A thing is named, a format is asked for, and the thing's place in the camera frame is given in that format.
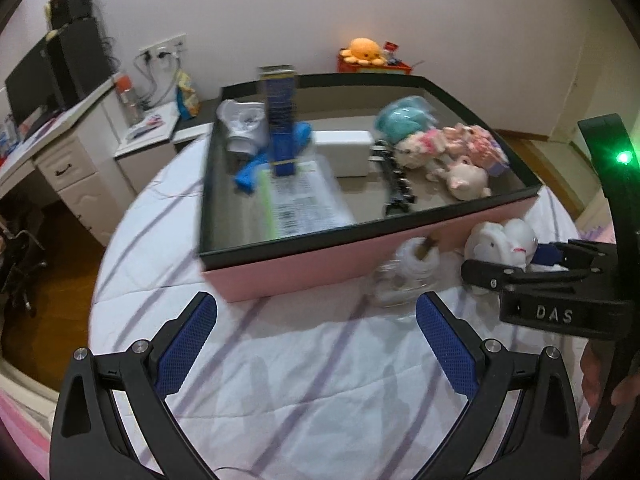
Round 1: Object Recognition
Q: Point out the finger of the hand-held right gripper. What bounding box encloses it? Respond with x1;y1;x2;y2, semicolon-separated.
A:
460;259;591;295
532;240;608;272

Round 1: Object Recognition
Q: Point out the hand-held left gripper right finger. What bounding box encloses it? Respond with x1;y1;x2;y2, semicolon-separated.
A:
415;292;583;480

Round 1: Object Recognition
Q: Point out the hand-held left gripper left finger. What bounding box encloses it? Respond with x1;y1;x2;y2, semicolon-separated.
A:
49;291;221;480

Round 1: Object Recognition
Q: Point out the white bear figurine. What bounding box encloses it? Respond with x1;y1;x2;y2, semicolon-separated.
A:
464;217;541;296

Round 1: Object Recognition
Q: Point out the pink pig figurine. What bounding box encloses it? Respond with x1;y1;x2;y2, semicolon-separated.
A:
432;156;490;203

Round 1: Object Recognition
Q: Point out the pink block toy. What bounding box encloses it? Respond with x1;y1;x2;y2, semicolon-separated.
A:
442;124;511;177

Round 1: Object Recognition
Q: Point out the black hair clip strip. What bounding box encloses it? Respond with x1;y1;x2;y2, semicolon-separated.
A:
370;142;418;218

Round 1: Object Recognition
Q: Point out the pink storage box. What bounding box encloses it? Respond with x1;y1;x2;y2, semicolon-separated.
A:
199;74;542;303

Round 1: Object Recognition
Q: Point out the pink white doll figurine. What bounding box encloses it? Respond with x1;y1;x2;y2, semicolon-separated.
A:
395;127;448;168

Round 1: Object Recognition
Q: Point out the teal silicone brush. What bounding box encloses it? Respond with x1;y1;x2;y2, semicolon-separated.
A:
375;96;436;146

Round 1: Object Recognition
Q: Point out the clear box with green label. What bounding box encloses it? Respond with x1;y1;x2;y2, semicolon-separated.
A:
257;157;357;241

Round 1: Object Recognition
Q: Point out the white charger plug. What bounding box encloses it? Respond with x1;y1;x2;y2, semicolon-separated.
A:
312;130;386;178

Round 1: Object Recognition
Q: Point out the white plug-in repellent heater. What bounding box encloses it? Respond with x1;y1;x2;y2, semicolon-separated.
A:
216;99;268;156

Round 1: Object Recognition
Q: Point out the blue plastic case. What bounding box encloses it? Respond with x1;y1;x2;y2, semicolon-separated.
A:
234;122;313;193

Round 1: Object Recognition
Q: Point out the long blue foil box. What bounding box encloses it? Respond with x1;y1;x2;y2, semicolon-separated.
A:
257;64;298;178

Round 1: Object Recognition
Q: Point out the person's right hand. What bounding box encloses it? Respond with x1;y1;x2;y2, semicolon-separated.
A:
580;341;640;408

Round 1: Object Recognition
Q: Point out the clear repellent liquid bottle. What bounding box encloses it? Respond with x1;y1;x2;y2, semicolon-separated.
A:
372;235;443;308

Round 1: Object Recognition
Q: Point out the white striped quilt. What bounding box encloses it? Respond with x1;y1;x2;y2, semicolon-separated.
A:
89;137;591;480

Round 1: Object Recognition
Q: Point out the black office chair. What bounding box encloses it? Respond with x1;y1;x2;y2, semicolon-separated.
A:
0;215;48;318

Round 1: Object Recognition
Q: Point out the pink bed blanket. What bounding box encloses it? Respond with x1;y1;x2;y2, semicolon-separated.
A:
0;390;56;480

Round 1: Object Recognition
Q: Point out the white side table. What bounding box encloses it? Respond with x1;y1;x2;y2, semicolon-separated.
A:
114;105;182;196

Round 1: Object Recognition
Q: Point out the white desk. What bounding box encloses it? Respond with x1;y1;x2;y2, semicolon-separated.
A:
0;77;136;248

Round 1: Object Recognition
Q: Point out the black-topped low bench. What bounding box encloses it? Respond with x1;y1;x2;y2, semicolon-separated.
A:
172;122;216;156

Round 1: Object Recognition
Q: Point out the printed booklet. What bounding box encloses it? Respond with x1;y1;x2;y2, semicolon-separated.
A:
125;115;166;141

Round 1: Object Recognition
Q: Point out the orange printed box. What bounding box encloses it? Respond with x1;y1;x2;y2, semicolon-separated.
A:
336;55;415;77

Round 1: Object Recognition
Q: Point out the yellow blue snack bag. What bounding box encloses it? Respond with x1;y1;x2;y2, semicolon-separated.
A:
175;71;202;121

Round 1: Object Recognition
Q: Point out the bottle with orange cap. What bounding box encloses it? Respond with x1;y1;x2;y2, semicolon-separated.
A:
114;74;143;126

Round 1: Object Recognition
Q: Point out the orange octopus plush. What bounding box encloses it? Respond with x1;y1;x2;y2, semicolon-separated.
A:
341;37;387;66

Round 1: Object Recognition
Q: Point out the black monitor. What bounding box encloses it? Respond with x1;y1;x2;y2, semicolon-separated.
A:
4;40;63;136

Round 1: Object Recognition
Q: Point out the black computer tower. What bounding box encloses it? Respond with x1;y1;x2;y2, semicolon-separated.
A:
45;17;113;111

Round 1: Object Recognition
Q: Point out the black speaker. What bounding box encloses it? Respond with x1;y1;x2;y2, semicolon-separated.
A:
49;0;93;31

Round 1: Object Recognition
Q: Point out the white bed frame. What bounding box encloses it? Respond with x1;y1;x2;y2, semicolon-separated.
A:
0;355;61;403

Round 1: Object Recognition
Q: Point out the black charger cable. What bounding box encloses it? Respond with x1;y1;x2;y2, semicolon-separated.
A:
132;52;173;108

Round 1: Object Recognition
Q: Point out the white wall outlet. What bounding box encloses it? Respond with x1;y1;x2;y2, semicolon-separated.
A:
137;32;188;58

